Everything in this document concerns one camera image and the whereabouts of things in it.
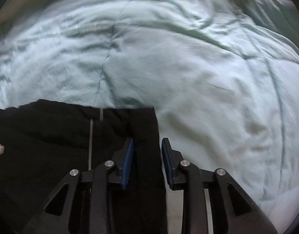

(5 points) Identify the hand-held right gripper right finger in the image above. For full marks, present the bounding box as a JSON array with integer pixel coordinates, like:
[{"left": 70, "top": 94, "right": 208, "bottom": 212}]
[{"left": 162, "top": 138, "right": 278, "bottom": 234}]

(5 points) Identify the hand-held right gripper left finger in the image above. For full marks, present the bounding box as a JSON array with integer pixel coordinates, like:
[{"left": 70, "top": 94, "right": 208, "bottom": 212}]
[{"left": 23, "top": 138, "right": 136, "bottom": 234}]

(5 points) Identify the black hooded jacket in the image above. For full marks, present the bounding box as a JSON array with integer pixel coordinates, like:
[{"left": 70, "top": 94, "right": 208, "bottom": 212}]
[{"left": 0, "top": 99, "right": 168, "bottom": 234}]

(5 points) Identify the light teal comforter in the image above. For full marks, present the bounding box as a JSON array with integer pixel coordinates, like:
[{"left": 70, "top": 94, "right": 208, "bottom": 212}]
[{"left": 0, "top": 0, "right": 299, "bottom": 234}]

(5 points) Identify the light teal pillow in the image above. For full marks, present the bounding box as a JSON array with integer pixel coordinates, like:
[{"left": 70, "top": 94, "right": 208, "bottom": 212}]
[{"left": 234, "top": 0, "right": 299, "bottom": 47}]

